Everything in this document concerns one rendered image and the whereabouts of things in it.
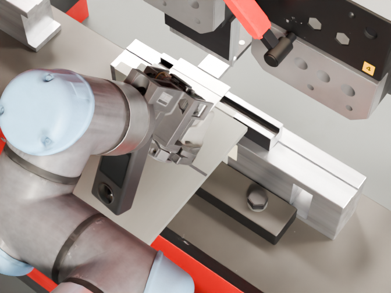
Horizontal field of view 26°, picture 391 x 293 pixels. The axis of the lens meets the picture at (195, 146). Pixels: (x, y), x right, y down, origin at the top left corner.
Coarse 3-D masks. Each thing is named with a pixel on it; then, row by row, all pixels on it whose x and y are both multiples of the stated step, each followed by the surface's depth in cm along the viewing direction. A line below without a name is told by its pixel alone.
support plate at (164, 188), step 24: (216, 120) 112; (216, 144) 110; (96, 168) 108; (144, 168) 108; (168, 168) 108; (192, 168) 108; (144, 192) 106; (168, 192) 106; (192, 192) 106; (120, 216) 105; (144, 216) 105; (168, 216) 105; (144, 240) 103
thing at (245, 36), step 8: (256, 0) 123; (240, 24) 120; (240, 32) 119; (240, 40) 119; (248, 40) 119; (240, 48) 118; (208, 56) 117; (200, 64) 116; (208, 64) 116; (216, 64) 116; (224, 64) 116; (208, 72) 116; (216, 72) 116; (224, 72) 116
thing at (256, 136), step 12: (168, 60) 117; (228, 96) 114; (240, 108) 114; (252, 108) 113; (240, 120) 112; (252, 120) 113; (264, 120) 112; (276, 120) 112; (252, 132) 112; (264, 132) 111; (276, 132) 112; (264, 144) 113
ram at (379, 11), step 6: (354, 0) 78; (360, 0) 77; (366, 0) 77; (372, 0) 76; (378, 0) 76; (384, 0) 75; (390, 0) 75; (366, 6) 78; (372, 6) 77; (378, 6) 77; (384, 6) 76; (390, 6) 76; (378, 12) 77; (384, 12) 77; (390, 12) 76; (390, 18) 77
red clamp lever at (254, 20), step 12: (228, 0) 83; (240, 0) 83; (252, 0) 84; (240, 12) 83; (252, 12) 83; (252, 24) 84; (264, 24) 84; (252, 36) 85; (264, 36) 84; (288, 36) 86; (276, 48) 85; (288, 48) 85; (276, 60) 85
